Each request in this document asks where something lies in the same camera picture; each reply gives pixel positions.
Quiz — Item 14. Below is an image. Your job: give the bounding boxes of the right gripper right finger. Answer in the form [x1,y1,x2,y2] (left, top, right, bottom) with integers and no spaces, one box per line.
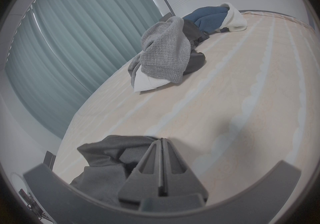
[162,138,209,201]

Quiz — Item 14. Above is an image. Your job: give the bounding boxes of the blue-green curtain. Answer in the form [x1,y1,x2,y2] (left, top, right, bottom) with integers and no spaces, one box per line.
[4,0,163,141]

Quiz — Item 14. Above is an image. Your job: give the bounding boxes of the dark grey garment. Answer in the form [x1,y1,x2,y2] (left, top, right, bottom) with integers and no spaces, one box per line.
[182,19,210,75]
[69,135,162,204]

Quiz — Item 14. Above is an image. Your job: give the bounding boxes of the grey knitted garment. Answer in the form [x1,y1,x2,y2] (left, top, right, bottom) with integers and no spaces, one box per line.
[128,16,192,83]

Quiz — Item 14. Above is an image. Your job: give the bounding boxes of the white garment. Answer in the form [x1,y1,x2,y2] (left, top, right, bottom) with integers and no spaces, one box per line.
[218,2,248,33]
[133,71,173,93]

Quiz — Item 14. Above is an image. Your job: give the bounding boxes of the bed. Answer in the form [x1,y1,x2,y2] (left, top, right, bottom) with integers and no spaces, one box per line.
[57,0,316,209]

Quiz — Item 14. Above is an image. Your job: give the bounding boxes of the blue garment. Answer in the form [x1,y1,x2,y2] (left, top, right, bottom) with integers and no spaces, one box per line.
[183,6,231,35]

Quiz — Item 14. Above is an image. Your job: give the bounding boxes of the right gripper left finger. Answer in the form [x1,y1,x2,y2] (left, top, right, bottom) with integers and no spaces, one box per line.
[118,138,163,204]

